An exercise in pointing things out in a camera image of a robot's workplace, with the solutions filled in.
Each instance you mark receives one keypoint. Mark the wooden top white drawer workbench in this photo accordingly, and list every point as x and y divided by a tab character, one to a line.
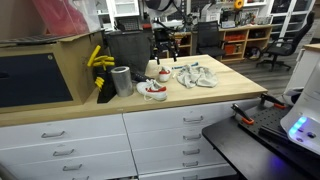
100	150

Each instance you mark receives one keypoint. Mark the black perforated plate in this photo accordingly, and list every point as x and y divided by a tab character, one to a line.
266	120

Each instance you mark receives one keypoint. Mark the beige crumpled cloth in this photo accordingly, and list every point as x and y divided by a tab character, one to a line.
198	76

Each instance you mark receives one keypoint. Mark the dark gray shoe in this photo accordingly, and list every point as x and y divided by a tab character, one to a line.
139	76

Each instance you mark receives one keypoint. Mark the black office chair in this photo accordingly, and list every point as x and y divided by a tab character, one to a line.
283	46
210	38

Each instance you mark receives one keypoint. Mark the wooden shelf unit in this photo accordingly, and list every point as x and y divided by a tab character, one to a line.
248	31

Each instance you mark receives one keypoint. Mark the black orange bar clamp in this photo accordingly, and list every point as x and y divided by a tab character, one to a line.
271	99
243	115

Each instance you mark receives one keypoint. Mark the small yellow spring clamp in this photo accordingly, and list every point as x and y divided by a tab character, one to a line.
99	83

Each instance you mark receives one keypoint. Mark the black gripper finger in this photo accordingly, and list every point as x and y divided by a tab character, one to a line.
157	53
174	51

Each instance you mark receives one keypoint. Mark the silver metal cylinder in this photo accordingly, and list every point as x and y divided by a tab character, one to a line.
122	81

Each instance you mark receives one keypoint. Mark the white side desk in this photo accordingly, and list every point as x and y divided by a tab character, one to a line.
305	66

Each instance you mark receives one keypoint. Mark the white shoe red stripe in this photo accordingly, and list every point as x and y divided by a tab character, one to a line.
153	90
164	75

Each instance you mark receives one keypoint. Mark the blue marker pen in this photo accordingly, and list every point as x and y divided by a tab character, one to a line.
186	65

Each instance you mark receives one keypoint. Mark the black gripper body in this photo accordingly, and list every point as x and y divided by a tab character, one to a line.
165	37

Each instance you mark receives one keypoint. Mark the tall white glass cabinet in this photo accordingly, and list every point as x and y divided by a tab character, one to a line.
291	15

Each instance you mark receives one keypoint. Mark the black clamp stand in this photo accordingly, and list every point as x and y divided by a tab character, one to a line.
107	90

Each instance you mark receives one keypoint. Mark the pink plastic bin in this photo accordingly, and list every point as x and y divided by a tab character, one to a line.
63	16

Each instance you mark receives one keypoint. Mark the yellow round reel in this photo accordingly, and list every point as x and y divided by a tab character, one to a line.
238	4

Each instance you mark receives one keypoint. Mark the gray flat board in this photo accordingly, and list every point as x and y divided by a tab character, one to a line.
33	39

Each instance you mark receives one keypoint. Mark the orange storage bin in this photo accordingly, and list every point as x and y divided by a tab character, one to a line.
235	37
232	49

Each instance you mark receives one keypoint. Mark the gray fabric bin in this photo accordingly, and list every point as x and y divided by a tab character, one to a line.
128	50

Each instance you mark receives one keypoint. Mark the white glass door cabinet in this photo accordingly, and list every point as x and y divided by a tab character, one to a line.
125	8

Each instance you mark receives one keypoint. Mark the black robot table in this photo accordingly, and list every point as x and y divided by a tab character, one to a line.
240	153

